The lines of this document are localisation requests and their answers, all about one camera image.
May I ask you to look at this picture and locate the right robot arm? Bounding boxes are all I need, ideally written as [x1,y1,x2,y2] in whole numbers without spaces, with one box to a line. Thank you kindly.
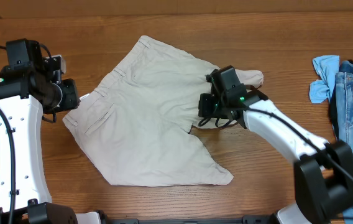
[198,65,353,223]

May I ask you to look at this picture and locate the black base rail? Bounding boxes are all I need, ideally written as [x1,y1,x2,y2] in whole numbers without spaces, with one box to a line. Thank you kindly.
[103,215,279,224]

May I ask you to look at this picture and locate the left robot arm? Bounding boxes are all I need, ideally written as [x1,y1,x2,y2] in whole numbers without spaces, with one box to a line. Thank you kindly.
[0,39,106,224]

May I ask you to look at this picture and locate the beige shorts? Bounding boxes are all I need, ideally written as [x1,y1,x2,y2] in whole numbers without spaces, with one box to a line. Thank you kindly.
[62,35,264,187]

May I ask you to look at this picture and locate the light blue cloth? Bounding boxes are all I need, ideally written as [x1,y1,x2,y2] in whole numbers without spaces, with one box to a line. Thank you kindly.
[309,55,340,104]

